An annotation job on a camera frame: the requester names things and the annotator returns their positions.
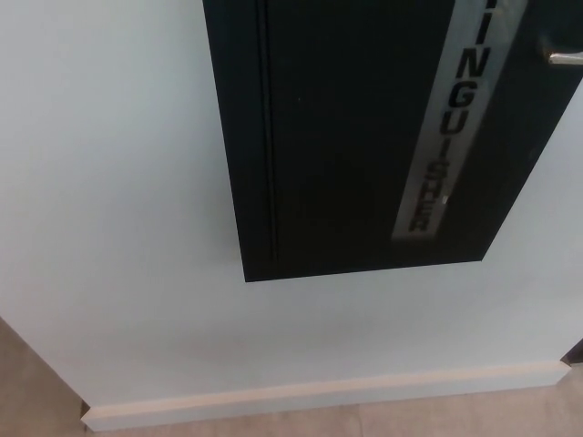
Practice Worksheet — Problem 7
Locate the black glass cabinet door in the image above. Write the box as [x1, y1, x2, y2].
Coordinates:
[262, 0, 583, 270]

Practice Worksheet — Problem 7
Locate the white baseboard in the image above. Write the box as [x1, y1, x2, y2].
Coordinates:
[80, 360, 571, 433]

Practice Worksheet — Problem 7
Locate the silver door handle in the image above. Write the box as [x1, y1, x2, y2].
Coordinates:
[536, 33, 583, 69]

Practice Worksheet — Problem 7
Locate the black framed glass door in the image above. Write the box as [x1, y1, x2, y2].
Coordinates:
[558, 336, 583, 367]

